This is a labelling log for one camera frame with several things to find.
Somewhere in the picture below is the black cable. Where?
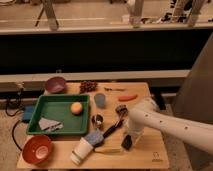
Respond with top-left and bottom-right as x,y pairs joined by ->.
4,87 -> 25,152

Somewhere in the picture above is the small dark utensil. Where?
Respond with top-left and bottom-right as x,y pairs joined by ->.
104,87 -> 126,92

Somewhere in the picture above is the orange round fruit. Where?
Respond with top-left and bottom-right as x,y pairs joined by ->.
70,102 -> 83,115

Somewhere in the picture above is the blue plastic cup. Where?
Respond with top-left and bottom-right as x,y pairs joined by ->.
94,93 -> 106,108

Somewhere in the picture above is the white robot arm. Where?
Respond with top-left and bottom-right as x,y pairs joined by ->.
126,97 -> 213,155

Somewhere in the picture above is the black handled brush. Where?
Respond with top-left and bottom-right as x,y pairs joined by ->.
103,105 -> 128,138

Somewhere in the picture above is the orange carrot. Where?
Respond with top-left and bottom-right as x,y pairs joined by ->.
118,94 -> 138,102

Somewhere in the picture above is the blue power box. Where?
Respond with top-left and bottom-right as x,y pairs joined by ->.
22,105 -> 35,123

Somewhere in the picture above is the green plastic tray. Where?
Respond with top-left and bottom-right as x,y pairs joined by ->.
27,94 -> 90,136

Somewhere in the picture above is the white paper cup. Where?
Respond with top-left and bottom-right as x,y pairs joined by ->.
70,138 -> 93,165

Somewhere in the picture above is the dark grape bunch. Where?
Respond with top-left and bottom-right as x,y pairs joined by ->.
80,81 -> 97,93

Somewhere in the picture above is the blue cloth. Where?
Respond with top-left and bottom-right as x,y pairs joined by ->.
84,130 -> 104,146

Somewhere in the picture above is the red bowl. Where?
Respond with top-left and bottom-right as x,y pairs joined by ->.
22,135 -> 53,164

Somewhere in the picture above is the black eraser block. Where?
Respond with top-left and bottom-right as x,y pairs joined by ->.
121,135 -> 132,150

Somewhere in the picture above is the purple bowl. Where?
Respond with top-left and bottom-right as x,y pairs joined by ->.
45,76 -> 66,93

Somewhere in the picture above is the grey folded cloth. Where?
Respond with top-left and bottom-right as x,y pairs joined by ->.
39,118 -> 63,132

